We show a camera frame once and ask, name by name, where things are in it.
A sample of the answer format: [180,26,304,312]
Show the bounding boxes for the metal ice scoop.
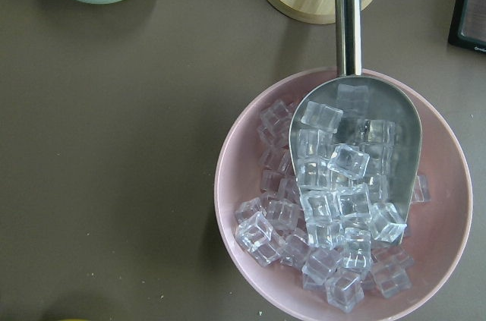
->
[289,0,422,218]

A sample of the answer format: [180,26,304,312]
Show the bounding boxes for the yellow lemon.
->
[55,318,89,321]

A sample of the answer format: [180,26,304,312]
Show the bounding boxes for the black framed box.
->
[448,0,485,54]

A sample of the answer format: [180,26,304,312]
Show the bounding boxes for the clear ice cube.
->
[301,101,343,134]
[235,212,285,267]
[327,144,370,179]
[371,246,415,298]
[412,174,431,203]
[324,269,365,313]

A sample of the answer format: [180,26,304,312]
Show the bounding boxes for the pink bowl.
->
[214,68,473,320]

